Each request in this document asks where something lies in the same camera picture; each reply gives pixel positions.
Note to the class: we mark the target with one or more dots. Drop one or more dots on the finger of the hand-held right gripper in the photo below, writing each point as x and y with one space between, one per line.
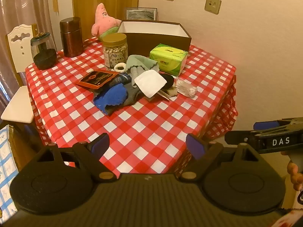
266 125
241 137

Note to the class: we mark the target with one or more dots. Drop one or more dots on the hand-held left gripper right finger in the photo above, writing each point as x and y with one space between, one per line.
194 147

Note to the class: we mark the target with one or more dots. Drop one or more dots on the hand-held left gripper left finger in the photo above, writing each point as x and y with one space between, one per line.
100 143

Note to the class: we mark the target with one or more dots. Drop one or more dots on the blue and grey towel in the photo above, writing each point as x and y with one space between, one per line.
112 97

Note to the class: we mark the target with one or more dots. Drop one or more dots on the red and black packet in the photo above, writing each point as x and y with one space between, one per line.
95 79

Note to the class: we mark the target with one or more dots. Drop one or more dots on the dark striped sock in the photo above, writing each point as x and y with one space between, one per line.
118 80

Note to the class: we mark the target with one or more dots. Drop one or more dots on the white fluffy scrunchie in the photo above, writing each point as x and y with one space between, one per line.
117 68

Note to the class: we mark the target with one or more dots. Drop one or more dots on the white packet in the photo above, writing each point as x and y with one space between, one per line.
150 82

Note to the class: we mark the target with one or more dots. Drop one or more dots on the light green cloth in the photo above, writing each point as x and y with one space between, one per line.
138 62

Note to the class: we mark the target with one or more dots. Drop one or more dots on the brown cardboard box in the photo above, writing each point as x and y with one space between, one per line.
156 41

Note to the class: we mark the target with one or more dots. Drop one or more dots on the person's right hand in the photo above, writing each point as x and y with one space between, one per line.
294 175

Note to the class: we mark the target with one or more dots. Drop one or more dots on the red white checkered tablecloth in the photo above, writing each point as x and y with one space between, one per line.
142 123

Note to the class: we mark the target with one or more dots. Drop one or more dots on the bag of cotton swabs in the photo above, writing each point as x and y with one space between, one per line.
185 88

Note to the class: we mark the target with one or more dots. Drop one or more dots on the black round pad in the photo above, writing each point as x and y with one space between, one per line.
170 81

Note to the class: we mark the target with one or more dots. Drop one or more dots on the green tissue pack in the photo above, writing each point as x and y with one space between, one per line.
168 59

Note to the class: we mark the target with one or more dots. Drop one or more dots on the plastic jar with gold lid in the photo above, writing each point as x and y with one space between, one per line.
115 49

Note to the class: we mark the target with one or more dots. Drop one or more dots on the blue white checked cloth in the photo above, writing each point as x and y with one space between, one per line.
7 165

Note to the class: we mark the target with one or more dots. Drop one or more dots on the glass jar with dark contents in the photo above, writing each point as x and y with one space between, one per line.
43 54

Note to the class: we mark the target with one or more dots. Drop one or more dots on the brown cylindrical canister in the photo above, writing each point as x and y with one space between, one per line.
71 37

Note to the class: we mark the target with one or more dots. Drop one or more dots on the pink star plush toy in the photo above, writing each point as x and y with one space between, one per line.
104 21

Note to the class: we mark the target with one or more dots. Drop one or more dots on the framed grey picture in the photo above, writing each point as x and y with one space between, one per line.
142 14

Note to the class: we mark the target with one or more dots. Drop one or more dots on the sheer pale curtain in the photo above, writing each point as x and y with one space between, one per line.
23 4

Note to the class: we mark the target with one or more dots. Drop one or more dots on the beige wall panel with jacks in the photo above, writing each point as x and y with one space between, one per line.
213 4

